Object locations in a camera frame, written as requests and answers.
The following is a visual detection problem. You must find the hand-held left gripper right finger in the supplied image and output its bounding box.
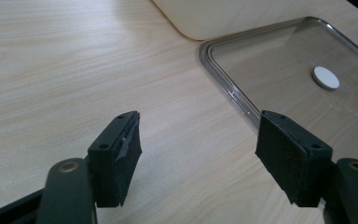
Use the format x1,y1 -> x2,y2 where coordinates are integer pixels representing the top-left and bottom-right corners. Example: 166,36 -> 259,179
255,109 -> 334,208

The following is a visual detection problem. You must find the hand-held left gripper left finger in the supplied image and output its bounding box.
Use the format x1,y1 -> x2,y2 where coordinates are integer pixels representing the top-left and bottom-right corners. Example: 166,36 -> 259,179
87,110 -> 144,208

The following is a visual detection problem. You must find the light wooden board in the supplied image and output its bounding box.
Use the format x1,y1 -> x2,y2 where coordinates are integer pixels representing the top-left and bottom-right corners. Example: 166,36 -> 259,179
151,0 -> 352,42

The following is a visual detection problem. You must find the clear glass lid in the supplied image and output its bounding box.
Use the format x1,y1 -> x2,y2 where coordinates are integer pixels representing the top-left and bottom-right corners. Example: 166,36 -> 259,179
199,16 -> 358,162

